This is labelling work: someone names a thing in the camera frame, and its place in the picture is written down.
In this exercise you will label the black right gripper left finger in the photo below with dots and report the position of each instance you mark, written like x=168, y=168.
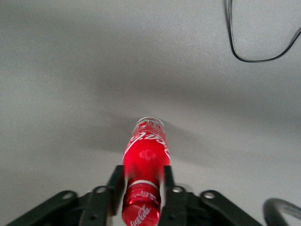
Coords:
x=98, y=204

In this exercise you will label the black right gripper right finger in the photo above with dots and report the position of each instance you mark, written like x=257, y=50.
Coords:
x=178, y=204

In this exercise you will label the red coke bottle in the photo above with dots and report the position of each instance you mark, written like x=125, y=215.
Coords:
x=145, y=155

